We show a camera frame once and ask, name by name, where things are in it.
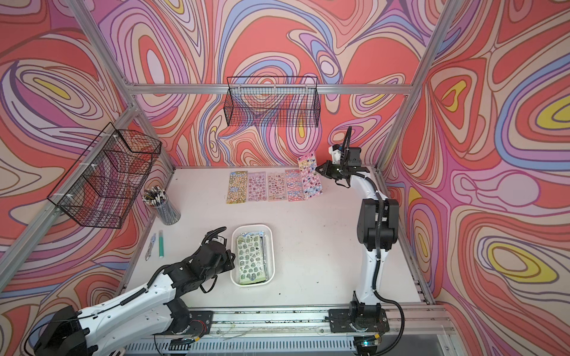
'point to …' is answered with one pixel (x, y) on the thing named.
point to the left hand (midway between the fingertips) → (240, 257)
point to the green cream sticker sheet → (250, 258)
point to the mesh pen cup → (168, 213)
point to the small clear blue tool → (148, 253)
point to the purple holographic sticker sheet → (263, 239)
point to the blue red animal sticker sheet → (295, 185)
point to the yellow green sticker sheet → (237, 187)
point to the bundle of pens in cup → (155, 196)
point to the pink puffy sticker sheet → (257, 186)
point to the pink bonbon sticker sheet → (277, 186)
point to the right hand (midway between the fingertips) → (317, 172)
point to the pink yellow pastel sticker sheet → (307, 165)
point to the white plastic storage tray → (268, 230)
